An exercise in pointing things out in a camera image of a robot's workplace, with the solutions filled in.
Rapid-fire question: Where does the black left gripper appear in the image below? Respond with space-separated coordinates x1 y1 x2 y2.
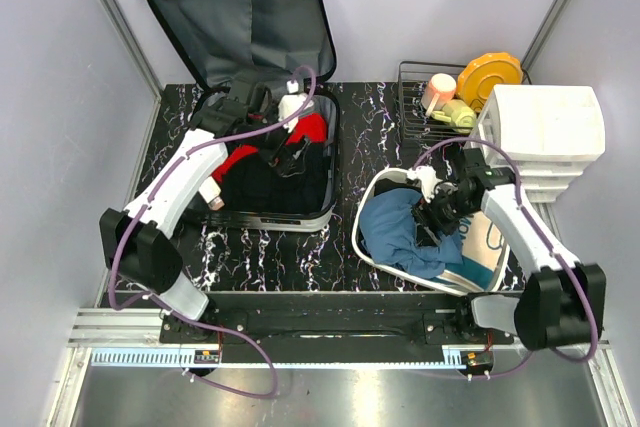
248 101 311 177

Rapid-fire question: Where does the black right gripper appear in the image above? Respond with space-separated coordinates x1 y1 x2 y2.
409 184 477 249

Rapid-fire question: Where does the black garment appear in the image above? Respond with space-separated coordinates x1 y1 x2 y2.
212 143 328 214
374 179 420 196

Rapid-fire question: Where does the teal white printed garment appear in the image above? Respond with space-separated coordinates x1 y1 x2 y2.
437 212 510 292

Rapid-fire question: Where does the light blue shirt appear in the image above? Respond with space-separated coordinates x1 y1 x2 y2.
359 188 463 279

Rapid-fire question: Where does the white black space suitcase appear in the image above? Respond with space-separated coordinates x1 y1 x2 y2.
146 0 340 232

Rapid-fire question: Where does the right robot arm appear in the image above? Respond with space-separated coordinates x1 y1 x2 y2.
410 140 606 362

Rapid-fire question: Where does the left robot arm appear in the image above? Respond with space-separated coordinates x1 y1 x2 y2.
100 78 316 343

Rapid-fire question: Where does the red garment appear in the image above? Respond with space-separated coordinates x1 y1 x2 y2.
212 113 328 185

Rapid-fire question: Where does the green plastic cup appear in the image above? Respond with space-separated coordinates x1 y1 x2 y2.
431 99 477 134

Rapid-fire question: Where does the white plastic basin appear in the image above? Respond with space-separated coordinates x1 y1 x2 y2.
351 168 481 296

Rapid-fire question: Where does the small white bottle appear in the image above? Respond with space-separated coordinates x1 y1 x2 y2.
198 177 224 211

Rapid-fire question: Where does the pink plastic cup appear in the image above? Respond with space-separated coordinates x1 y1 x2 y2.
421 73 457 111

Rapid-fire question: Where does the white drawer organizer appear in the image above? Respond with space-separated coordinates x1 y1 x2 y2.
469 84 606 204

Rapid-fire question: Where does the yellow plate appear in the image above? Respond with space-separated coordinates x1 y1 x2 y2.
456 52 523 114

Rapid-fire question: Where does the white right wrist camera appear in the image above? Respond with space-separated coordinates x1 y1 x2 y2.
407 165 441 201

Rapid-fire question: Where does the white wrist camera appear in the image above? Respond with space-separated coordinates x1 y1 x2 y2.
407 165 441 201
278 80 314 133

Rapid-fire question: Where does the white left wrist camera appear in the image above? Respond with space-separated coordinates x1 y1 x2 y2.
278 80 314 133

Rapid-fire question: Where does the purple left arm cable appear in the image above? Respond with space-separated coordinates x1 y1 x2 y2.
107 65 317 398

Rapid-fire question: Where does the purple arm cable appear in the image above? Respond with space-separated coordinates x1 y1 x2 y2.
414 136 599 379
107 65 317 398

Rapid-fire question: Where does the black wire dish rack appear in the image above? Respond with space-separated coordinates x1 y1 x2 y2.
398 60 476 141

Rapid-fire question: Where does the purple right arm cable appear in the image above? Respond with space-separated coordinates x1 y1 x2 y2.
414 136 599 379

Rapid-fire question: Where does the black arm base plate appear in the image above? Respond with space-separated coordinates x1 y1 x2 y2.
159 290 515 348

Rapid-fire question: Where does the aluminium rail frame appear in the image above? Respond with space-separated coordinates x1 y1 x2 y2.
48 217 639 426

